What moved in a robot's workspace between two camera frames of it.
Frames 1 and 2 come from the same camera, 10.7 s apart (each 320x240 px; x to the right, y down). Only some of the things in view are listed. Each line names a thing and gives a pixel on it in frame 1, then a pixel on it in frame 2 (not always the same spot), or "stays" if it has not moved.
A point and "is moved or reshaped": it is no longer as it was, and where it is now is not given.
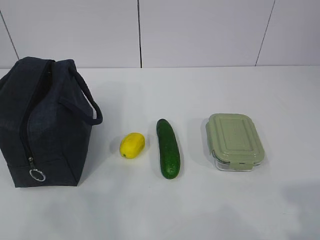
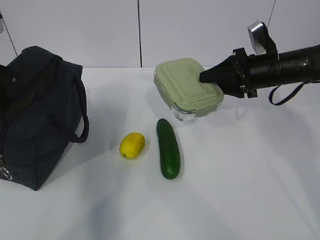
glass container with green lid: (234, 142) → (177, 82)
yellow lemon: (132, 145) stays
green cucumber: (169, 151) stays
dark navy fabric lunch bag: (47, 111) is moved or reshaped
